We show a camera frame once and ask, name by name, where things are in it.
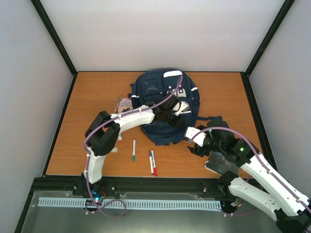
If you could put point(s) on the dark Wuthering Heights book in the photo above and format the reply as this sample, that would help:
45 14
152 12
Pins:
218 164

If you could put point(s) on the black frame post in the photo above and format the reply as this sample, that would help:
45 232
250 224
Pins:
38 6
283 11

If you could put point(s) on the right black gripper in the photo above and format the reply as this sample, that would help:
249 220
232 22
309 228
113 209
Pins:
199 151

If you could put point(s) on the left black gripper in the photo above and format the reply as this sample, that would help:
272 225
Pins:
176 124

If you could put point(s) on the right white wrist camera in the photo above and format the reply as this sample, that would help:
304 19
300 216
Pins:
195 135

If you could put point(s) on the teal tip white marker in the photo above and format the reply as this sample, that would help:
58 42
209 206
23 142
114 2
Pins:
134 150

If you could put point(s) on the black frame post left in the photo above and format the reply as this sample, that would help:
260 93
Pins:
38 6

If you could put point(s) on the pink Taming of Shrew book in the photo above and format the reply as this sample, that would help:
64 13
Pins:
123 105

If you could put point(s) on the navy blue student backpack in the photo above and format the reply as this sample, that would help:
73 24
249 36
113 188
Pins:
154 86

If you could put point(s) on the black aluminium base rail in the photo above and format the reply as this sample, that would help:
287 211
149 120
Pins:
114 186

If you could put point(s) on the blue purple marker pen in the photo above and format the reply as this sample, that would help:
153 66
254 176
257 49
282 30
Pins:
151 163

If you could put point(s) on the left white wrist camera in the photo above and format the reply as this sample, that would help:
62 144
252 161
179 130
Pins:
181 108

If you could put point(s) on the light blue cable duct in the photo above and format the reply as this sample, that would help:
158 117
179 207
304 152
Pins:
205 205

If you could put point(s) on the black frame post right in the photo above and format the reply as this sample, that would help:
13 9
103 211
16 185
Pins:
283 11

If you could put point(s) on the red marker pen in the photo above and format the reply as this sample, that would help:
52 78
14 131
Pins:
154 163

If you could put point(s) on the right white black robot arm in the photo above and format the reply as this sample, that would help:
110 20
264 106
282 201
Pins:
284 204

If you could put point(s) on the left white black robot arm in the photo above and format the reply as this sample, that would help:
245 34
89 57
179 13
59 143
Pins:
103 133

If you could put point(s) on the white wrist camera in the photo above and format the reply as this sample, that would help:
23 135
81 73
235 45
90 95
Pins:
181 108
195 135

